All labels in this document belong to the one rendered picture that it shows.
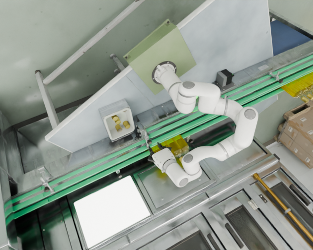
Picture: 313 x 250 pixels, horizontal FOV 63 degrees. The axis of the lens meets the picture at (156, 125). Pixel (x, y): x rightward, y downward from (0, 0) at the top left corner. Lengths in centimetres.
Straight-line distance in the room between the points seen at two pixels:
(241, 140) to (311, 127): 426
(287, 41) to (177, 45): 130
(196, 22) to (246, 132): 71
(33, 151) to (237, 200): 154
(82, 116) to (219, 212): 102
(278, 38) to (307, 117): 319
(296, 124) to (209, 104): 419
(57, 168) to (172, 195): 74
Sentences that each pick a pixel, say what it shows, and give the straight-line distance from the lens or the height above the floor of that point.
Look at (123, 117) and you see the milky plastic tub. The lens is 167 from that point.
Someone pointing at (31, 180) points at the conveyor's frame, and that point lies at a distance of 178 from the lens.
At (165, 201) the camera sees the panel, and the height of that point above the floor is 127.
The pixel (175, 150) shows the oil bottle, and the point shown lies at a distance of 168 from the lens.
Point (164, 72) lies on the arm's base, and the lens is 142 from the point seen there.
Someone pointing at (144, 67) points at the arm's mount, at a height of 83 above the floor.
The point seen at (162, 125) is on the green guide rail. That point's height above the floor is 91.
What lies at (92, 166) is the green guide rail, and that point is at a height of 91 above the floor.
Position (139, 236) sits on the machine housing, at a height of 138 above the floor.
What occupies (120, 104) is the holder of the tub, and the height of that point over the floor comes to 79.
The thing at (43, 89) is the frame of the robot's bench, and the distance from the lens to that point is 201.
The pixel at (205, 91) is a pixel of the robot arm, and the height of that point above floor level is 118.
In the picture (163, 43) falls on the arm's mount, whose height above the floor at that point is 84.
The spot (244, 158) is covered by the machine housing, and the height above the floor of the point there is 126.
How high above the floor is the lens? 189
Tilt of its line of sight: 36 degrees down
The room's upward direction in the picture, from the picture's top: 145 degrees clockwise
